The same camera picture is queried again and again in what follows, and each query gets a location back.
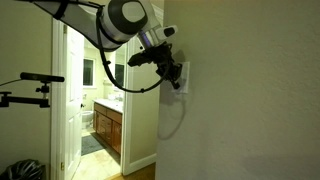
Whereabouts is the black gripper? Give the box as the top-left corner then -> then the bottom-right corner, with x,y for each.
150,43 -> 183,91

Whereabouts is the white light switch plate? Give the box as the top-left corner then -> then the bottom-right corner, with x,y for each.
171,61 -> 191,95

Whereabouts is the white crown molding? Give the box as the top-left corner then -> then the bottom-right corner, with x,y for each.
150,0 -> 165,20

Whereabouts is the wooden vanity cabinet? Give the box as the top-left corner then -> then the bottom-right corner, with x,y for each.
93,99 -> 124,155

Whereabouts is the white baseboard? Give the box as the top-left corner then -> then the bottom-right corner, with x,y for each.
128,153 -> 158,176

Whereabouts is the white toilet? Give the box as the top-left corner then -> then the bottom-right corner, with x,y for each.
80,110 -> 95,130

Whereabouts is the grey bath mat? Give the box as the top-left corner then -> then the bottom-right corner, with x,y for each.
81,133 -> 108,157

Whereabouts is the white panelled bathroom door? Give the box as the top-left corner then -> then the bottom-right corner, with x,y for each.
63,24 -> 85,180

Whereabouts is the black bicycle helmet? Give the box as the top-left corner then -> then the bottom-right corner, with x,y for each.
0,159 -> 47,180

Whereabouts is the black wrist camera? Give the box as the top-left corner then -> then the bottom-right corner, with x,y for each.
127,49 -> 158,68

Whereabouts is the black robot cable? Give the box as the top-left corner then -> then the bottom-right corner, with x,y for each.
95,6 -> 172,95

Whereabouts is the bathroom wall mirror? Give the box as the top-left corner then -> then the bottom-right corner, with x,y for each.
114,63 -> 125,88

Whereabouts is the white bathroom door frame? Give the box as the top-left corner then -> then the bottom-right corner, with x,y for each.
49,18 -> 137,180

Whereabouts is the bathroom window white frame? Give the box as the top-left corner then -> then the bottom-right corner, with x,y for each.
82,57 -> 96,88

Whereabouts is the black stereo camera bar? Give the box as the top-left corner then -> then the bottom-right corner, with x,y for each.
19,72 -> 66,84

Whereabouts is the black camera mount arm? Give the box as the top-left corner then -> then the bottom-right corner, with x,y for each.
0,83 -> 51,109

